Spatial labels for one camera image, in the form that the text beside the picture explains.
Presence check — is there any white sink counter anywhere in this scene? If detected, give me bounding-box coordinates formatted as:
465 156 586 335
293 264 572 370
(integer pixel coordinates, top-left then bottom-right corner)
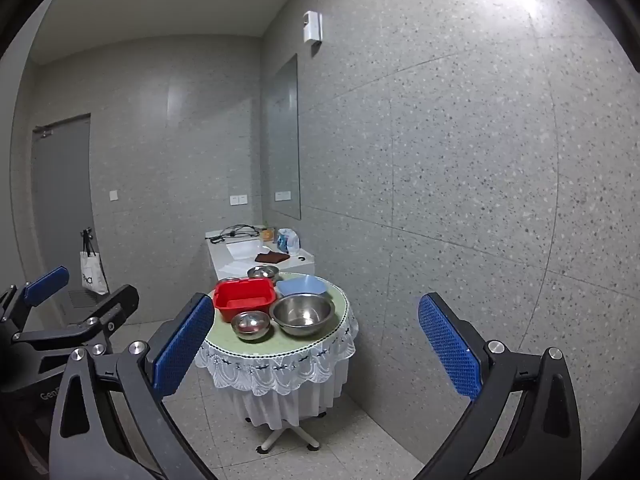
204 225 316 281

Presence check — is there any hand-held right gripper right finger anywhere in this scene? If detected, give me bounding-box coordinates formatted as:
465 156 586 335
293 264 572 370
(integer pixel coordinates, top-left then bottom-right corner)
415 292 583 480

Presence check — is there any large steel bowl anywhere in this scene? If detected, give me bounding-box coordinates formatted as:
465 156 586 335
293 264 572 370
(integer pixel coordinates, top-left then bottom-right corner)
270 294 336 337

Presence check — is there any wall mirror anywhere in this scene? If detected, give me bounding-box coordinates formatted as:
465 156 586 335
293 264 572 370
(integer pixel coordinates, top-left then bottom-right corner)
263 53 302 221

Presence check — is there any light blue plastic bowl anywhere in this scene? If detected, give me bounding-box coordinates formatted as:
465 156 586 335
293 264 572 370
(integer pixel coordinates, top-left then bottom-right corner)
276 275 326 300

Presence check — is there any small steel bowl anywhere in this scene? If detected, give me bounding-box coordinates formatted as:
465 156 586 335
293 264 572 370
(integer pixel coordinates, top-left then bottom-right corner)
231 311 272 343

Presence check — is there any grey door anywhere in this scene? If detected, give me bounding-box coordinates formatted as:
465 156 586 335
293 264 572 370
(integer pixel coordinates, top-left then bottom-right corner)
31 113 108 323

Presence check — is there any red plastic basin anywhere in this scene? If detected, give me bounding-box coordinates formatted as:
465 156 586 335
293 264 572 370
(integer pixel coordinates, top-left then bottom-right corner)
213 279 277 323

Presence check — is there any blue white plastic bag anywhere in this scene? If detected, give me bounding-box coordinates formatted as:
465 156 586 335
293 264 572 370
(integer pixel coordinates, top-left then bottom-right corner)
276 228 301 255

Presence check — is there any round table with lace cloth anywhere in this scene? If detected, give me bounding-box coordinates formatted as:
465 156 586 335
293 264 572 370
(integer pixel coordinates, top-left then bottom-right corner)
194 271 360 431

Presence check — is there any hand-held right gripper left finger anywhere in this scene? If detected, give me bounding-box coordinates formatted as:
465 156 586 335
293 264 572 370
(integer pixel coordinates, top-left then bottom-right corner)
49 292 216 480

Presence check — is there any white table base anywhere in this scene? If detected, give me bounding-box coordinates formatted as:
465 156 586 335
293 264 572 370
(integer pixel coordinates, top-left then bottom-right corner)
256 412 328 456

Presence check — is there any black cable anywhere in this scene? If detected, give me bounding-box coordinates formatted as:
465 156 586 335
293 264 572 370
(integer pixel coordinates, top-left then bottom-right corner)
210 225 261 246

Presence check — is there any white wall device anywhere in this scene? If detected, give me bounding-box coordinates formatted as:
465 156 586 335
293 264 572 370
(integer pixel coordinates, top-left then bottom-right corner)
302 10 323 46

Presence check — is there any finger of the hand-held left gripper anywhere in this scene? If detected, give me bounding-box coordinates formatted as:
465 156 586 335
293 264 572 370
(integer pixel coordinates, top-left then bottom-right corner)
11 284 141 356
0 266 71 333

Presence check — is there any white tote bag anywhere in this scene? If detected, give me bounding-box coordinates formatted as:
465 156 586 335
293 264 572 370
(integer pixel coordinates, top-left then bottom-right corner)
79 228 110 296

